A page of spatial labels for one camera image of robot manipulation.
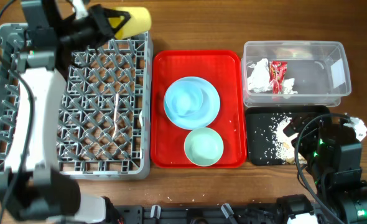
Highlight red snack wrapper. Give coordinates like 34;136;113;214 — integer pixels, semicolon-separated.
269;61;287;94

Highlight black plastic bin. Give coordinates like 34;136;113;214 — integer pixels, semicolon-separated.
245;106;330;166

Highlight grey dishwasher rack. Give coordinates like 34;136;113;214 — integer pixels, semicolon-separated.
0;32;154;180

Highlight yellow plastic cup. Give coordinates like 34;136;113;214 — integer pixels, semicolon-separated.
109;7;152;39

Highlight red plastic tray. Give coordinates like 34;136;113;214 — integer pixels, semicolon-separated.
150;50;247;169

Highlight rice and peanut shell waste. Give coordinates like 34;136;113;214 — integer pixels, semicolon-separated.
253;113;307;165

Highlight white plastic spoon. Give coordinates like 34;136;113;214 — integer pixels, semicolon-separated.
139;110;143;127

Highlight mint green bowl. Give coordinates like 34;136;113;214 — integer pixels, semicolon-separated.
183;128;224;167

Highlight light blue plate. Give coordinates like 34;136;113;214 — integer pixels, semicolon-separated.
163;77;221;130

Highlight clear plastic bin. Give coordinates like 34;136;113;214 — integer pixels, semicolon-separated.
241;40;351;107

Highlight light blue small bowl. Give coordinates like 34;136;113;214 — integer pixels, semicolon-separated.
164;80;206;118

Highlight white plastic fork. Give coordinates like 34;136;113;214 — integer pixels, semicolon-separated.
112;93;119;140

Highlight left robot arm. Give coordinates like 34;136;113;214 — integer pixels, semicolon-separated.
0;1;135;223

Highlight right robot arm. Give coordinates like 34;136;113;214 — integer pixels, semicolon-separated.
284;113;367;223

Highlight white tissue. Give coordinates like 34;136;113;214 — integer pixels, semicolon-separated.
282;78;298;95
247;58;272;93

